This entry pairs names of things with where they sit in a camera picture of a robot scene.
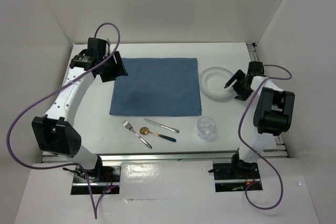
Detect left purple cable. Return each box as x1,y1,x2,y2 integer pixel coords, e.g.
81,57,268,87
6,22,121,219

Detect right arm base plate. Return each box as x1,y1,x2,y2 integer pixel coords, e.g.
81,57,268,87
208,163,263,193

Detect aluminium rail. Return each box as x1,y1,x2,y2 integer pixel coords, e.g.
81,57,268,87
41,150,288,164
246,43,288,156

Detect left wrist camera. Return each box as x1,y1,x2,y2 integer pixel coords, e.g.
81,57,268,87
86,37,110,58

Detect blue cloth napkin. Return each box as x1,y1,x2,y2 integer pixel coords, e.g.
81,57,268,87
109,58,202,117

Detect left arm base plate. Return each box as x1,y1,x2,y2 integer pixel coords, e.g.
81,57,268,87
62,165,121,195

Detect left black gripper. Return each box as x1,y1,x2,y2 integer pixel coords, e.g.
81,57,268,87
98,50,128,83

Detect silver table knife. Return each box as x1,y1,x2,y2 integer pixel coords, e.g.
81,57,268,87
144,118,180,133

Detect aluminium right side rail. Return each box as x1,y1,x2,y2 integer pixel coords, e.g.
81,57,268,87
246,43,288,156

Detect silver fork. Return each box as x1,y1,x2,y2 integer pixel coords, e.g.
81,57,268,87
122,120,152,149

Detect aluminium front rail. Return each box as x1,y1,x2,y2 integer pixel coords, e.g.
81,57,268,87
41,150,288,164

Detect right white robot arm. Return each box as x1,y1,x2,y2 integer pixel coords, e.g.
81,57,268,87
225,69,295,178

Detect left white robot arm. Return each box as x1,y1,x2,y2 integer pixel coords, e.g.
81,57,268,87
31,49,128,182

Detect gold spoon green handle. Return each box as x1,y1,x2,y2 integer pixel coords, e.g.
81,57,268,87
140,127,177,142

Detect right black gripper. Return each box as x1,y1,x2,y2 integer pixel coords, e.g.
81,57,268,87
225,69,254,102

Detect clear drinking glass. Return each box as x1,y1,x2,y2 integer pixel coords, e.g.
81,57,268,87
196,116,216,142

